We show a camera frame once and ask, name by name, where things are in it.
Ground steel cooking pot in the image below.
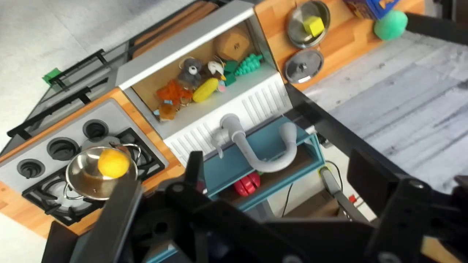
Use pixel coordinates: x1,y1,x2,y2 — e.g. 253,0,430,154
64,142,143,202

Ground wooden toy kitchen counter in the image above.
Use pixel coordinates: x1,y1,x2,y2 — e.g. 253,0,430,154
0,0,425,240

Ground green ball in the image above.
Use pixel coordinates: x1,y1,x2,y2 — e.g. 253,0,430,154
373,11,409,43

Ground yellow toy lemon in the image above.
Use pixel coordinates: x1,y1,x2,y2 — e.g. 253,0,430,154
96,148,131,180

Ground black stove grate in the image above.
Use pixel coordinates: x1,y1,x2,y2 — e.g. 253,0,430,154
20,128,167,227

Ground yellow toy cube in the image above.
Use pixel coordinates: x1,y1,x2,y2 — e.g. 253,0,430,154
303,15,326,39

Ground green clip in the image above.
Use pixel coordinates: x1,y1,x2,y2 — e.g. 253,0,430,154
41,68,63,85

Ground black metal floor frame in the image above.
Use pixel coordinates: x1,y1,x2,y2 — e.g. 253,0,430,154
0,46,137,154

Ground black stove knob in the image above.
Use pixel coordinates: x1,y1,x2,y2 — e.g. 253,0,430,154
16,158,47,180
45,136,80,163
80,119,110,144

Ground brown round toy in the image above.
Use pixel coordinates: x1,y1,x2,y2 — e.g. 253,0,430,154
213,27,254,63

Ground black cable with plug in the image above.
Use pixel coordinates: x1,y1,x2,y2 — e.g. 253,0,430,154
282,160,377,226

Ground grey plush toy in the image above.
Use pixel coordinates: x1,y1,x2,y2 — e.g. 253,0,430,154
177,58,206,90

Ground orange translucent toy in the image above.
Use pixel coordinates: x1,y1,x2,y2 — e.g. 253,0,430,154
155,79,194,122

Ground white brown plush toy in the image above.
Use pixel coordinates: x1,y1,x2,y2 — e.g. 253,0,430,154
203,59,228,94

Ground green ridged toy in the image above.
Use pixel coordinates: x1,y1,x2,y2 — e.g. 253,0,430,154
222,52,265,88

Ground colourful number cube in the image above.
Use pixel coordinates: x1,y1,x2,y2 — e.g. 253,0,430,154
342,0,404,21

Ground yellow toy corn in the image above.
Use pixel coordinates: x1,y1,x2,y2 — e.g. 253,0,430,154
191,78,221,106

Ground white dish drying rack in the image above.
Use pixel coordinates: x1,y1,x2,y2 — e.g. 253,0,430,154
115,0,295,169

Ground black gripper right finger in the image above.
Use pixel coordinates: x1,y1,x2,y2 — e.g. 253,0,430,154
367,180,433,263

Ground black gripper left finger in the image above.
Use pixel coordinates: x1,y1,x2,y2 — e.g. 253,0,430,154
167,151,265,246

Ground small steel bowl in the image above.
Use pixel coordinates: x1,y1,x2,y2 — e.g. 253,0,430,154
284,0,333,50

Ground grey toy faucet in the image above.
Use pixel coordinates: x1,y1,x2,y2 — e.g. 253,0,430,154
210,113,298,174

